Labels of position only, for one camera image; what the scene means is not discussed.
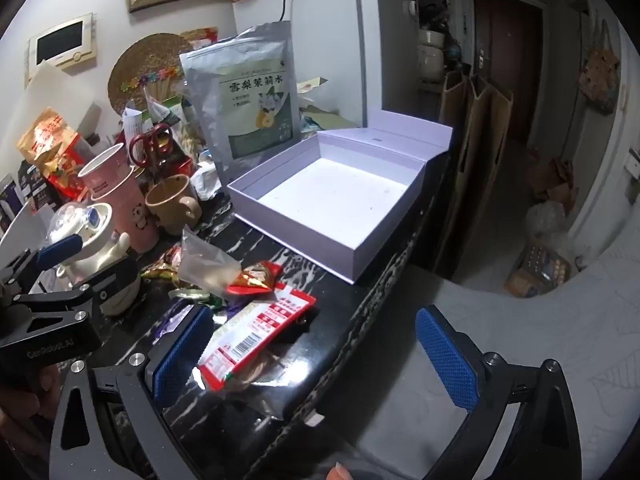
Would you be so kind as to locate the clear plastic bag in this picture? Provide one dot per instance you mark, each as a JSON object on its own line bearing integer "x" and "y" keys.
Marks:
{"x": 545, "y": 222}

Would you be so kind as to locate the brown paper bags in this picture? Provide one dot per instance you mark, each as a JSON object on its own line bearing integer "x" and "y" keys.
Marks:
{"x": 552, "y": 182}

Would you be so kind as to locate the pink panda paper cup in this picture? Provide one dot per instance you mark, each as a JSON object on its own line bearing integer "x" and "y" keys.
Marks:
{"x": 135, "y": 220}

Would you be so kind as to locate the red white snack packet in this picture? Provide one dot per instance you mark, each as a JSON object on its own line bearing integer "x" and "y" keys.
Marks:
{"x": 260, "y": 330}

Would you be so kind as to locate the white ceramic pot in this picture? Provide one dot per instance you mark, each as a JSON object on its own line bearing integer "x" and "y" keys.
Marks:
{"x": 431, "y": 55}

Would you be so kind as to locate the green candy wrapper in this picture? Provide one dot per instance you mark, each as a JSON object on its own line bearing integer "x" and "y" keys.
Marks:
{"x": 192, "y": 295}

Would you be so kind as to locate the white plastic board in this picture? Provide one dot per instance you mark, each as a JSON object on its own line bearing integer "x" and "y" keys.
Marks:
{"x": 50, "y": 95}

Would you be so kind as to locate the white leaf print cover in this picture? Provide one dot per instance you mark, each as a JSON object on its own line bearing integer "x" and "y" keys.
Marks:
{"x": 550, "y": 335}

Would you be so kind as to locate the brown mug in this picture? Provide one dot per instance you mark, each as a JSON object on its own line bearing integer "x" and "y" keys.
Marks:
{"x": 170, "y": 205}

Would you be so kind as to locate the white crumpled tissue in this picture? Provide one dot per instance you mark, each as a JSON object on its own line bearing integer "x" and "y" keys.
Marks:
{"x": 205, "y": 180}

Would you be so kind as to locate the folded paper leaflet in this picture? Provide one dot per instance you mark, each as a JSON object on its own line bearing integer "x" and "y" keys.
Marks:
{"x": 132, "y": 125}

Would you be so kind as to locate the olive folded carton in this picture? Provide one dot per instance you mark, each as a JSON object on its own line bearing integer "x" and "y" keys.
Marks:
{"x": 330, "y": 120}

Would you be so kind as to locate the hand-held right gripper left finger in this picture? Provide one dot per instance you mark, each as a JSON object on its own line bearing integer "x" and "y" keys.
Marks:
{"x": 180, "y": 355}

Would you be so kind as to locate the frosted plastic zip bag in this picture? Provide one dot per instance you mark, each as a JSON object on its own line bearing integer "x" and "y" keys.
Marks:
{"x": 205, "y": 265}

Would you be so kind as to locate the wall intercom panel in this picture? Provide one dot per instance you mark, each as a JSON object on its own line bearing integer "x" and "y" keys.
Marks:
{"x": 60, "y": 42}

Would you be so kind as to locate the red scissors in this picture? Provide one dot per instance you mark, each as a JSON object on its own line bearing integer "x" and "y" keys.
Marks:
{"x": 137, "y": 152}

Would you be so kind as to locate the red cartoon candy packet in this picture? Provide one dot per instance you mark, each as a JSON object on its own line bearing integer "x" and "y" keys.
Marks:
{"x": 257, "y": 277}

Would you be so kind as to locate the white refrigerator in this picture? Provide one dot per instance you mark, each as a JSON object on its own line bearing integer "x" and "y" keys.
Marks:
{"x": 330, "y": 35}

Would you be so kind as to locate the orange red snack bag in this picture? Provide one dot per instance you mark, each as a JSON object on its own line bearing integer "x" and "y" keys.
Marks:
{"x": 45, "y": 140}

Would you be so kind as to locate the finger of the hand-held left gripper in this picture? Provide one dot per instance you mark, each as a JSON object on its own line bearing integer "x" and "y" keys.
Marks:
{"x": 60, "y": 251}
{"x": 112, "y": 280}

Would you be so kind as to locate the box of gold chocolates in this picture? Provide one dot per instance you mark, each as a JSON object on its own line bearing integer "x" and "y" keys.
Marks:
{"x": 540, "y": 270}

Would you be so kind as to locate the white wall socket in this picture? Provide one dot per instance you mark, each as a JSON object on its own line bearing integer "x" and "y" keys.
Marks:
{"x": 411, "y": 7}

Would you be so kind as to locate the flower topped toothpicks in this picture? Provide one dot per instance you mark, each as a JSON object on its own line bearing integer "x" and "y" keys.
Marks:
{"x": 155, "y": 80}

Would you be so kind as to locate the person's left hand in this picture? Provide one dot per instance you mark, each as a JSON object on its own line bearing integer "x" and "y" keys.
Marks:
{"x": 47, "y": 385}

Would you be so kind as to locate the lavender gift box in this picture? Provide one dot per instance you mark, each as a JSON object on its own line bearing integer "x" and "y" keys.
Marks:
{"x": 325, "y": 185}

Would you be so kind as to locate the silver stand-up pouch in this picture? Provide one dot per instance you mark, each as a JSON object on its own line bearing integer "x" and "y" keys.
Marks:
{"x": 240, "y": 60}

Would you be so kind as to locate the cartoon print tote bag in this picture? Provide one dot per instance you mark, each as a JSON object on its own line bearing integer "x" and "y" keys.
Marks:
{"x": 602, "y": 70}

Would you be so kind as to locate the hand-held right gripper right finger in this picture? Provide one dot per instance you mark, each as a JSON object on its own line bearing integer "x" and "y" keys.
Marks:
{"x": 445, "y": 360}

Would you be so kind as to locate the gold candy wrappers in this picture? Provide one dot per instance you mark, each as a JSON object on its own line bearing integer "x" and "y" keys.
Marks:
{"x": 160, "y": 270}

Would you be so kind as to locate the white cartoon figure toy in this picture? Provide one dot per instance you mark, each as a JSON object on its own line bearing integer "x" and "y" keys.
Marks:
{"x": 100, "y": 240}

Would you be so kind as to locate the person's right hand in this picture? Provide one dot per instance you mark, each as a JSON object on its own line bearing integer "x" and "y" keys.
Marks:
{"x": 341, "y": 472}

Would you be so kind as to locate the brown cardboard sheet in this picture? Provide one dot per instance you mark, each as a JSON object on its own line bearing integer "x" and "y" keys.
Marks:
{"x": 492, "y": 170}
{"x": 455, "y": 160}

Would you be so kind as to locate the brown door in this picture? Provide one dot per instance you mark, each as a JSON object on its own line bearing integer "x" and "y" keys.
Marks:
{"x": 505, "y": 60}

